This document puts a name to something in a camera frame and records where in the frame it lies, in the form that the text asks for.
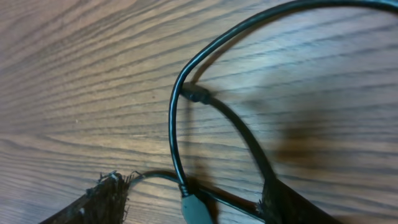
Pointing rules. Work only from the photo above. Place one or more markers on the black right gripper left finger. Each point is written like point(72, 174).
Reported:
point(102, 204)

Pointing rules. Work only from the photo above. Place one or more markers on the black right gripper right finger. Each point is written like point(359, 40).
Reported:
point(282, 205)

